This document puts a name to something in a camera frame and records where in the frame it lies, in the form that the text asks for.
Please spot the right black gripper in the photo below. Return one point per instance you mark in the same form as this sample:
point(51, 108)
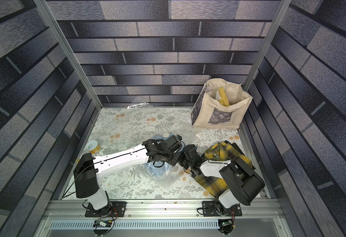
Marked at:
point(189, 155)

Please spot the small circuit board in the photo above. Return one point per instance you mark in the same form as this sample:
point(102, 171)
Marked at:
point(225, 226)
point(102, 224)

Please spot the right small circuit board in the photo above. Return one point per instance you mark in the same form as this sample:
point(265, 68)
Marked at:
point(225, 226)

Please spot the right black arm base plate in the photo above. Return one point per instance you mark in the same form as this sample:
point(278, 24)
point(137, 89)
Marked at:
point(215, 209)

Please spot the clear plastic vacuum bag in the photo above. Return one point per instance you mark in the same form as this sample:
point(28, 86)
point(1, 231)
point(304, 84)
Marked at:
point(168, 131)

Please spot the white round tape roll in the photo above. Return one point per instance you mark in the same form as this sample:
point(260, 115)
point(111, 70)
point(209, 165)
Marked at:
point(92, 146)

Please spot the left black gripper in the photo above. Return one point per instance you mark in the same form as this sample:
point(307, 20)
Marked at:
point(174, 162)

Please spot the beige canvas tote bag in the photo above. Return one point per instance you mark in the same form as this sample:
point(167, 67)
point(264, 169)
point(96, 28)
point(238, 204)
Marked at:
point(209, 113)

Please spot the white vacuum bag valve cap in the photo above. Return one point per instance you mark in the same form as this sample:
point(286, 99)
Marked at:
point(166, 135)

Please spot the yellow item in tote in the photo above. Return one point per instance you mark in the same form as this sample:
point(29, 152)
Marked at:
point(221, 97)

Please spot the yellow black plaid shirt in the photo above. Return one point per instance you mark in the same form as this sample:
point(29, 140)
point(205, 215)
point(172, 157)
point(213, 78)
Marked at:
point(215, 158)

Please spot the left small circuit board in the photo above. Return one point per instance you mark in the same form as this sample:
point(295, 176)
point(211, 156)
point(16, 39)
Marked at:
point(102, 224)

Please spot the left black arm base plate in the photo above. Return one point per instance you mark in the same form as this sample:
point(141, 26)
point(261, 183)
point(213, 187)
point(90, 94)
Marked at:
point(114, 209)

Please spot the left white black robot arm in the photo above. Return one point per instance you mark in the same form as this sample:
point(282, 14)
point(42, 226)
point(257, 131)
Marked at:
point(91, 169)

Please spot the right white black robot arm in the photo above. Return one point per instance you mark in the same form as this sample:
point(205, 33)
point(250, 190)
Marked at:
point(225, 172)

